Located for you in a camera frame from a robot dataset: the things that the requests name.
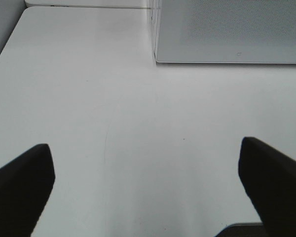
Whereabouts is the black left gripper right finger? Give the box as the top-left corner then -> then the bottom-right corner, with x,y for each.
238,137 -> 296,237

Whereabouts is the white microwave door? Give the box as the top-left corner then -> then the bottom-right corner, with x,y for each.
151,0 -> 296,64

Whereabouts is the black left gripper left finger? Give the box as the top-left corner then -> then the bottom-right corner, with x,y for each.
0,144 -> 55,237

